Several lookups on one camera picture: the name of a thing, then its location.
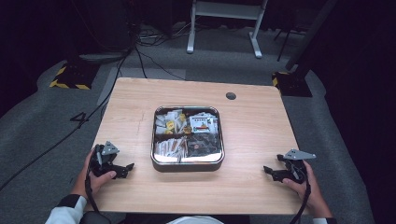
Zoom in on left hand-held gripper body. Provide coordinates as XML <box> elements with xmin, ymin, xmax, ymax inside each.
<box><xmin>88</xmin><ymin>140</ymin><xmax>121</xmax><ymax>179</ymax></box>

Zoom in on right hand-held gripper cable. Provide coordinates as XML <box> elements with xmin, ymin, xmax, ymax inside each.
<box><xmin>289</xmin><ymin>174</ymin><xmax>313</xmax><ymax>224</ymax></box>

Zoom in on person's left hand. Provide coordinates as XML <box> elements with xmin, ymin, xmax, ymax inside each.
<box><xmin>71</xmin><ymin>148</ymin><xmax>118</xmax><ymax>199</ymax></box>

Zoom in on bundle of floor cables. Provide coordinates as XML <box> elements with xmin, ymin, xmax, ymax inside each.
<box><xmin>135</xmin><ymin>21</ymin><xmax>200</xmax><ymax>49</ymax></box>

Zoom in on white metal stand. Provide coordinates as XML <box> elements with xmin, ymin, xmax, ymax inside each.
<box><xmin>186</xmin><ymin>0</ymin><xmax>270</xmax><ymax>60</ymax></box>

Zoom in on person's white shirt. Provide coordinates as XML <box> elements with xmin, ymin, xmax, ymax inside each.
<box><xmin>165</xmin><ymin>215</ymin><xmax>226</xmax><ymax>224</ymax></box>

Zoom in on divided metal tray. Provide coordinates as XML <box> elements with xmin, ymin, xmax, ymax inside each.
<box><xmin>149</xmin><ymin>105</ymin><xmax>226</xmax><ymax>174</ymax></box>

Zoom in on pile of dark packets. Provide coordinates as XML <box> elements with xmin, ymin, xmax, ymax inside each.
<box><xmin>187</xmin><ymin>133</ymin><xmax>223</xmax><ymax>158</ymax></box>

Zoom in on dark rounded object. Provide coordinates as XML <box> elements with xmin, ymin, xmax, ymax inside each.
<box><xmin>78</xmin><ymin>210</ymin><xmax>112</xmax><ymax>224</ymax></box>

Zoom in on black slanted pole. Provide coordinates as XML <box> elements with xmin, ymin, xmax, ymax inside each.
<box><xmin>285</xmin><ymin>0</ymin><xmax>339</xmax><ymax>72</ymax></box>

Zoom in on left hand-held gripper cable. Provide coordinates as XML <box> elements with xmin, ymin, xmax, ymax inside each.
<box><xmin>83</xmin><ymin>169</ymin><xmax>112</xmax><ymax>224</ymax></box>

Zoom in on hand-held gripper cable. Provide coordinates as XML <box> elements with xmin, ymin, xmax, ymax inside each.
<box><xmin>289</xmin><ymin>174</ymin><xmax>313</xmax><ymax>224</ymax></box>
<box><xmin>83</xmin><ymin>169</ymin><xmax>112</xmax><ymax>224</ymax></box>

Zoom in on thin black floor cable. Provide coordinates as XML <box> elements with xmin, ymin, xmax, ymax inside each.
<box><xmin>134</xmin><ymin>46</ymin><xmax>187</xmax><ymax>82</ymax></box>

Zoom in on black yellow striped base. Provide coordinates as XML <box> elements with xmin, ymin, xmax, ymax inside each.
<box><xmin>271</xmin><ymin>71</ymin><xmax>314</xmax><ymax>98</ymax></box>
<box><xmin>49</xmin><ymin>63</ymin><xmax>101</xmax><ymax>91</ymax></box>

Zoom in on pile of brown stick sachets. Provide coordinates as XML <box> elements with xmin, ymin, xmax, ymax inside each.
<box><xmin>154</xmin><ymin>136</ymin><xmax>189</xmax><ymax>159</ymax></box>

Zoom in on long black floor cable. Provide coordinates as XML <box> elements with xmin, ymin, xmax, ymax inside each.
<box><xmin>0</xmin><ymin>46</ymin><xmax>134</xmax><ymax>192</ymax></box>

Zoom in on person's right hand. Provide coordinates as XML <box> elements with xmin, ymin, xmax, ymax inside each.
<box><xmin>281</xmin><ymin>161</ymin><xmax>333</xmax><ymax>219</ymax></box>

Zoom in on pile of white yellow sachets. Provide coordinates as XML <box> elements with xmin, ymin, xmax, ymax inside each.
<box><xmin>154</xmin><ymin>108</ymin><xmax>191</xmax><ymax>135</ymax></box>

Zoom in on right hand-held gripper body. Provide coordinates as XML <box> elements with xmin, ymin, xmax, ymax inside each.
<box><xmin>276</xmin><ymin>148</ymin><xmax>318</xmax><ymax>185</ymax></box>

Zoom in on black tripod legs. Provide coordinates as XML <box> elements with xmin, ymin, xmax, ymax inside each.
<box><xmin>273</xmin><ymin>26</ymin><xmax>304</xmax><ymax>63</ymax></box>

